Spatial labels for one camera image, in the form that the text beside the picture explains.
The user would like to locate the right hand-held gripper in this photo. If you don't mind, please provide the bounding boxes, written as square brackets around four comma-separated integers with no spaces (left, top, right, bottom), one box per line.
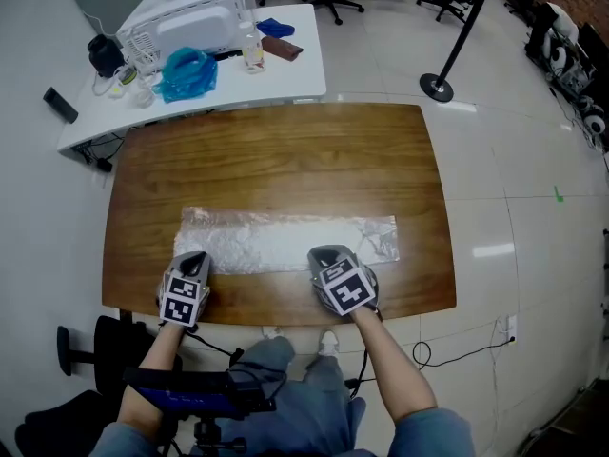
[306,244,380,317]

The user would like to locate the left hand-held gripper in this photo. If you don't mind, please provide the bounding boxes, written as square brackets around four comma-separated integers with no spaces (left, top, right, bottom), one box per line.
[156,250,213,328]

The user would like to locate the clear plastic sheet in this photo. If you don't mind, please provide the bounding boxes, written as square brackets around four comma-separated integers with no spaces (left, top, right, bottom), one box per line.
[173,206,401,275]

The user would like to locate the person's left forearm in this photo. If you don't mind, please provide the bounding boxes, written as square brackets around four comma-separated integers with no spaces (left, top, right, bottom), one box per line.
[116,322,187,430]

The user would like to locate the person's right forearm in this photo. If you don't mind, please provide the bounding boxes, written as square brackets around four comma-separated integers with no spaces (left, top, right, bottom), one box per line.
[350,308,439,426]

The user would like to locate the blue plastic bag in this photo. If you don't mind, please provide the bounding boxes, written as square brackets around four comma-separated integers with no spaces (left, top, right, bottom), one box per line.
[152,46,219,104]

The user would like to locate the person's right white shoe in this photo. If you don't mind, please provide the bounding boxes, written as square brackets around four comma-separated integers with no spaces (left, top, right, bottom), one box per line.
[317,329,340,357]

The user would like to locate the brown wooden table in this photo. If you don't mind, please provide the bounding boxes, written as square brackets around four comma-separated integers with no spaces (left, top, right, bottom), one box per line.
[101,102,458,327]

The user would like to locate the black chest-mounted device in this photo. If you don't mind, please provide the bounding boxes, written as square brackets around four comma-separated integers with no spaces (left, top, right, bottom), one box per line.
[122,367,278,457]

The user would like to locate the person's blue jeans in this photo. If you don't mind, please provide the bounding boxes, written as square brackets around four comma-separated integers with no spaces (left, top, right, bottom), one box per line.
[189,335,367,457]

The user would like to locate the clear cup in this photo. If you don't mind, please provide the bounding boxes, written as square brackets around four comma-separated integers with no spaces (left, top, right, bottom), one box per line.
[128,83,156,109]

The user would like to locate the white desk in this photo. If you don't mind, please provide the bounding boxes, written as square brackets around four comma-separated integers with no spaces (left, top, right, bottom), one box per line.
[56,2,328,161]

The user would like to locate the person's blue shirt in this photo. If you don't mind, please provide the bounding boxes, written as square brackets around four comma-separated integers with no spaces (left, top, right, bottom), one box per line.
[89,407,477,457]

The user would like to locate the black coat rack stand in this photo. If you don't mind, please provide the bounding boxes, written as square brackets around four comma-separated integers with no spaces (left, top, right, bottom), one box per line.
[419,0,490,103]

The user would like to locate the black thermos bottle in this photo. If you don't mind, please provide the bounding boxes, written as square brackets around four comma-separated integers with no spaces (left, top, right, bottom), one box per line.
[42,87,80,125]

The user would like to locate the brown cloth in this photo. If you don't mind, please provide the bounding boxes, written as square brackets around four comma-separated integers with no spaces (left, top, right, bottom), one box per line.
[260,35,305,62]

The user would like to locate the clear plastic bottle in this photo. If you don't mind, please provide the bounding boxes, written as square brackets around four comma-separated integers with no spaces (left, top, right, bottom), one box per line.
[236,20,266,74]

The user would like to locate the black jar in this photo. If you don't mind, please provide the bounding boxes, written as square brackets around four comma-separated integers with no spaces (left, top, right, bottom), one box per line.
[87,33,126,79]

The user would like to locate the blue cloth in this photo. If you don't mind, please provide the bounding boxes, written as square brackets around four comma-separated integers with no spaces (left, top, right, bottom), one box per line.
[255,16,296,38]

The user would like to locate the white microwave oven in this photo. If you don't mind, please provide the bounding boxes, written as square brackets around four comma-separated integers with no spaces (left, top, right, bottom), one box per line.
[116,0,258,73]

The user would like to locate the white and black robots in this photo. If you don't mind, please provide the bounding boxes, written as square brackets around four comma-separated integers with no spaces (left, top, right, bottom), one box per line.
[525,2,609,151]

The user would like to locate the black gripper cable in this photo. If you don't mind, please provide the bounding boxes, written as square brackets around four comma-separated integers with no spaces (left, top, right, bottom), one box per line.
[349,309,383,399]
[185,326,245,367]

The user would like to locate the black floor cable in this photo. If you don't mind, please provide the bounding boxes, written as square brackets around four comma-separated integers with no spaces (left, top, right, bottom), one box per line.
[411,338,514,371]

